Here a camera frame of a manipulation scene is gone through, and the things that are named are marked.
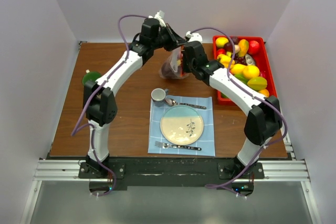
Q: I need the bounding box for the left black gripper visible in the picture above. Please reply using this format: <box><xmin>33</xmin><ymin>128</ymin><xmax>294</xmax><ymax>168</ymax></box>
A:
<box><xmin>152</xmin><ymin>23</ymin><xmax>187</xmax><ymax>52</ymax></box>

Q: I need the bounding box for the clear zip top bag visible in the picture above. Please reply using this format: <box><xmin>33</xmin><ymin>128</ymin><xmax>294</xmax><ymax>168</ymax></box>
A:
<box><xmin>159</xmin><ymin>47</ymin><xmax>190</xmax><ymax>80</ymax></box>

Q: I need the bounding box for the yellow lemon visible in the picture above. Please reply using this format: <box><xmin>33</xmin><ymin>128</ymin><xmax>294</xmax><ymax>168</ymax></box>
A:
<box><xmin>242</xmin><ymin>65</ymin><xmax>260</xmax><ymax>80</ymax></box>

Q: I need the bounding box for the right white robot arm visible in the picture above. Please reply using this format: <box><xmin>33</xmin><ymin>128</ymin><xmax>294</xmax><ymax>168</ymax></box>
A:
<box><xmin>182</xmin><ymin>41</ymin><xmax>282</xmax><ymax>178</ymax></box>

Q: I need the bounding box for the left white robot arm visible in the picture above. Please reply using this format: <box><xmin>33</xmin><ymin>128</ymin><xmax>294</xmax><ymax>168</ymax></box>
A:
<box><xmin>83</xmin><ymin>16</ymin><xmax>191</xmax><ymax>178</ymax></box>

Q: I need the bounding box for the yellow peach top left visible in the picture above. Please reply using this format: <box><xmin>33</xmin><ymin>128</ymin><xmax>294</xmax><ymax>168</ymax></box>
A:
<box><xmin>215</xmin><ymin>37</ymin><xmax>229</xmax><ymax>49</ymax></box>

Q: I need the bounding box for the metal spoon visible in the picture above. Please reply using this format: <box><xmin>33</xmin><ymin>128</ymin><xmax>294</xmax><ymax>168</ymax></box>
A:
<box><xmin>165</xmin><ymin>98</ymin><xmax>207</xmax><ymax>110</ymax></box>

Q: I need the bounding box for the orange yellow mango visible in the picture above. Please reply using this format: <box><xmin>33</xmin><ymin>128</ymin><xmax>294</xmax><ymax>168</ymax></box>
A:
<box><xmin>238</xmin><ymin>39</ymin><xmax>249</xmax><ymax>57</ymax></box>

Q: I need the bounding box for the green bell pepper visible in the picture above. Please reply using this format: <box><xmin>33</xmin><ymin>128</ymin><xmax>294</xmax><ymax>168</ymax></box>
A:
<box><xmin>234</xmin><ymin>73</ymin><xmax>249</xmax><ymax>85</ymax></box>

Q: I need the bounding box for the red plastic fruit tray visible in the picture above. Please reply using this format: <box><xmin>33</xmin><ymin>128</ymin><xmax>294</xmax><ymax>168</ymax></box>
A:
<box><xmin>212</xmin><ymin>35</ymin><xmax>279</xmax><ymax>105</ymax></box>

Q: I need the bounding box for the grey mug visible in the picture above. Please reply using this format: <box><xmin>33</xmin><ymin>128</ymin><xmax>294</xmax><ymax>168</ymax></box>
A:
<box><xmin>151</xmin><ymin>88</ymin><xmax>169</xmax><ymax>107</ymax></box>

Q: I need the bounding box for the red apple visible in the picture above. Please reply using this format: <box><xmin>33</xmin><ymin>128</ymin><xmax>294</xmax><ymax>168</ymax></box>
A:
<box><xmin>248</xmin><ymin>40</ymin><xmax>260</xmax><ymax>55</ymax></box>

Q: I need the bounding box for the beige and teal plate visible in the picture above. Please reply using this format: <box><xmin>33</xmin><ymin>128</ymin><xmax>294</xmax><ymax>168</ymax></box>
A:
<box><xmin>160</xmin><ymin>105</ymin><xmax>204</xmax><ymax>145</ymax></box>

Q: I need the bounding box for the yellow star fruit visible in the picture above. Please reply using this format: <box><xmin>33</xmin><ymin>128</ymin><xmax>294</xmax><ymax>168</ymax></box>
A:
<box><xmin>247</xmin><ymin>77</ymin><xmax>268</xmax><ymax>91</ymax></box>

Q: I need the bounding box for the green glass cup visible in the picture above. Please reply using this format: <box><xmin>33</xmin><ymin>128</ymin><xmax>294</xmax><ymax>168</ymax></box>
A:
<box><xmin>81</xmin><ymin>69</ymin><xmax>102</xmax><ymax>86</ymax></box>

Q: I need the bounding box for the metal fork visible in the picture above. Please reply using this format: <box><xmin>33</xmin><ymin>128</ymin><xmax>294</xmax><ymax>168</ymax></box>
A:
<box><xmin>154</xmin><ymin>141</ymin><xmax>202</xmax><ymax>151</ymax></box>

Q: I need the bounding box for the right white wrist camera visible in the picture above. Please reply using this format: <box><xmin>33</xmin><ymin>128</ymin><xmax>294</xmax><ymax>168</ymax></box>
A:
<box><xmin>185</xmin><ymin>31</ymin><xmax>203</xmax><ymax>43</ymax></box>

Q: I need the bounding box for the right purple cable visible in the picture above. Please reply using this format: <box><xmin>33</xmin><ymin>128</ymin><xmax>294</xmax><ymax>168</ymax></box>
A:
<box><xmin>204</xmin><ymin>26</ymin><xmax>290</xmax><ymax>191</ymax></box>

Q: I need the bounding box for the purple cable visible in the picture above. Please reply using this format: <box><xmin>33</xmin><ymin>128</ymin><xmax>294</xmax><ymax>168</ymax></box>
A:
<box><xmin>71</xmin><ymin>14</ymin><xmax>150</xmax><ymax>197</ymax></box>
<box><xmin>204</xmin><ymin>26</ymin><xmax>290</xmax><ymax>191</ymax></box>

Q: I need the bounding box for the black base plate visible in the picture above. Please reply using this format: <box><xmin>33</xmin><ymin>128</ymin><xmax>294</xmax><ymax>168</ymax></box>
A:
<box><xmin>78</xmin><ymin>157</ymin><xmax>263</xmax><ymax>191</ymax></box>

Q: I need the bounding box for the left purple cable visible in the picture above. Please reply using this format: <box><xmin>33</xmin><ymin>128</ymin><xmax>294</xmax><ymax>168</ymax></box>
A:
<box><xmin>71</xmin><ymin>14</ymin><xmax>150</xmax><ymax>197</ymax></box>

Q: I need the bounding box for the aluminium frame rail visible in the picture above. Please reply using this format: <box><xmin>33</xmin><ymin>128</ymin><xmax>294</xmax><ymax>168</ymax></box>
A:
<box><xmin>33</xmin><ymin>160</ymin><xmax>310</xmax><ymax>182</ymax></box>

